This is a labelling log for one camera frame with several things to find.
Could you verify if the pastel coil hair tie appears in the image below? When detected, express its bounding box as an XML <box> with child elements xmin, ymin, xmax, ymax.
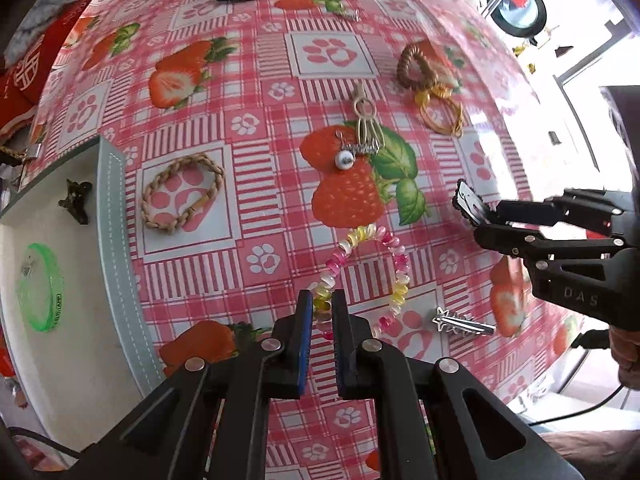
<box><xmin>310</xmin><ymin>224</ymin><xmax>412</xmax><ymax>340</ymax></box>

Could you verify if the black scalloped snap clip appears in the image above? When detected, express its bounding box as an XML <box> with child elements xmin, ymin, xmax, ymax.
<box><xmin>452</xmin><ymin>179</ymin><xmax>490</xmax><ymax>226</ymax></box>

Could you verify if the green plastic bangle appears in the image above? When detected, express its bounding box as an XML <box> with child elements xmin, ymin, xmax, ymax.
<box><xmin>15</xmin><ymin>243</ymin><xmax>64</xmax><ymax>333</ymax></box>

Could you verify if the black claw hair clip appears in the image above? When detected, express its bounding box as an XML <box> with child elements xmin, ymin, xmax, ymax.
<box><xmin>58</xmin><ymin>179</ymin><xmax>93</xmax><ymax>226</ymax></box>

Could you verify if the silver star hair clip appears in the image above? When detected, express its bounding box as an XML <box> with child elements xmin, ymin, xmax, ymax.
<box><xmin>432</xmin><ymin>307</ymin><xmax>496</xmax><ymax>337</ymax></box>

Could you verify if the pink strawberry tablecloth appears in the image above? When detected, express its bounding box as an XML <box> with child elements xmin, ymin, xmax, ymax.
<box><xmin>27</xmin><ymin>0</ymin><xmax>574</xmax><ymax>402</ymax></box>

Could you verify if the white shallow tray box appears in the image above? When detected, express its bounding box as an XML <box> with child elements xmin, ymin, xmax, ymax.
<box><xmin>1</xmin><ymin>138</ymin><xmax>163</xmax><ymax>450</ymax></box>

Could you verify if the metal tablecloth clamp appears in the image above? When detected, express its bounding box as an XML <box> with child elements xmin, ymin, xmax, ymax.
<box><xmin>23</xmin><ymin>143</ymin><xmax>42</xmax><ymax>162</ymax></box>

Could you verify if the red wedding bed cover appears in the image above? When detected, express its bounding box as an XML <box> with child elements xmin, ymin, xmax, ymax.
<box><xmin>1</xmin><ymin>0</ymin><xmax>99</xmax><ymax>143</ymax></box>

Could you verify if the beige braided bracelet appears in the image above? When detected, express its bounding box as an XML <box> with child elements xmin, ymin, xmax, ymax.
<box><xmin>140</xmin><ymin>153</ymin><xmax>227</xmax><ymax>235</ymax></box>

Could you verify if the brown coil hair tie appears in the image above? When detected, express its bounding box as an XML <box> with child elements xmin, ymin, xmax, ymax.
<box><xmin>397</xmin><ymin>41</ymin><xmax>441</xmax><ymax>92</ymax></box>

